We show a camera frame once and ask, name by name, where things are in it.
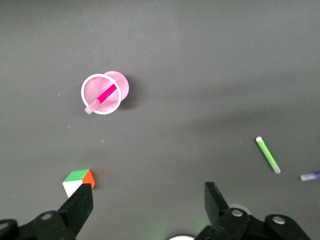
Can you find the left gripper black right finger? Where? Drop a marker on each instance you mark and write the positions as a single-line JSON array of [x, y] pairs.
[[215, 202]]

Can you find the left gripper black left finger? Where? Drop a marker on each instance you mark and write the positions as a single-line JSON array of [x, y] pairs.
[[77, 210]]

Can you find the green marker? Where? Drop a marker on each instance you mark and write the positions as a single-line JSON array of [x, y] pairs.
[[267, 153]]

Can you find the multicoloured puzzle cube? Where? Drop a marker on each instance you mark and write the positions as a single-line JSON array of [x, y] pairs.
[[77, 176]]

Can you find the pink cup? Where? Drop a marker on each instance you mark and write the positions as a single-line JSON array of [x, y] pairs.
[[122, 85]]

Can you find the pink marker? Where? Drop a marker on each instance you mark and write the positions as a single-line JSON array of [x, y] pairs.
[[106, 94]]

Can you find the purple marker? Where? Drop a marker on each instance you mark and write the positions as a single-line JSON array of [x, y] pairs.
[[311, 176]]

